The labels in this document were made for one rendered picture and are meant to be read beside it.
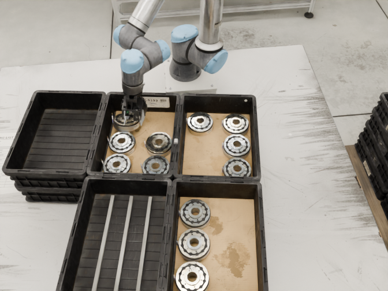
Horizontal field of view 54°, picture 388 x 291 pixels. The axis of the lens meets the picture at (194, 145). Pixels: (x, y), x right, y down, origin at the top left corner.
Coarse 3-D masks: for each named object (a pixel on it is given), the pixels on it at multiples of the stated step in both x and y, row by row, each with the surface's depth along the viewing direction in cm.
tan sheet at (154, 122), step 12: (144, 120) 157; (156, 120) 157; (168, 120) 157; (132, 132) 154; (144, 132) 153; (168, 132) 153; (144, 144) 150; (108, 156) 147; (132, 156) 146; (144, 156) 146; (168, 156) 146; (132, 168) 143; (156, 168) 143
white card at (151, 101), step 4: (144, 100) 155; (148, 100) 155; (152, 100) 154; (156, 100) 154; (160, 100) 154; (164, 100) 154; (168, 100) 154; (148, 104) 156; (152, 104) 156; (156, 104) 156; (160, 104) 156; (164, 104) 156; (168, 104) 156
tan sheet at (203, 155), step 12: (216, 120) 157; (216, 132) 153; (192, 144) 149; (204, 144) 149; (216, 144) 149; (192, 156) 146; (204, 156) 146; (216, 156) 146; (192, 168) 143; (204, 168) 143; (216, 168) 142
